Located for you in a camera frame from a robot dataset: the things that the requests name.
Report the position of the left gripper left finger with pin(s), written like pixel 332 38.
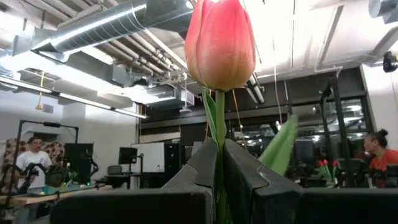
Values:
pixel 140 207

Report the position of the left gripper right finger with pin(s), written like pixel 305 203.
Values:
pixel 295 205

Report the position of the pink tulip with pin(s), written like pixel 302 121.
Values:
pixel 220 43

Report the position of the grey office chair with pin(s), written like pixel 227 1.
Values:
pixel 114 169

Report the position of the red tulips bunch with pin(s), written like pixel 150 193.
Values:
pixel 326 168

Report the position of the white board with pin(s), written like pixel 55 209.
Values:
pixel 149 157

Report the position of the black monitor on stand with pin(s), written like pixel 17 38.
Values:
pixel 127 155

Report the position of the black partition panel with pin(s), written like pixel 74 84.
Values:
pixel 79 157

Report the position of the wooden table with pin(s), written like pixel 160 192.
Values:
pixel 46 194

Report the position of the person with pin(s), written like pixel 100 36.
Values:
pixel 32 161
pixel 381 152

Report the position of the floral patterned cloth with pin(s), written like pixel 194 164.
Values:
pixel 57 149

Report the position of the long ceiling light strip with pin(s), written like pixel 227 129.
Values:
pixel 84 101

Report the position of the black frame posts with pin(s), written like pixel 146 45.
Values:
pixel 339 124

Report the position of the black frame stand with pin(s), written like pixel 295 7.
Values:
pixel 46 124

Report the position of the wall air vent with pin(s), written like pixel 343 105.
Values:
pixel 48 108

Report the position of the black mounted camera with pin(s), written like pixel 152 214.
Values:
pixel 390 61

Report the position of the silver air duct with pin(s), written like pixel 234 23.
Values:
pixel 93 28

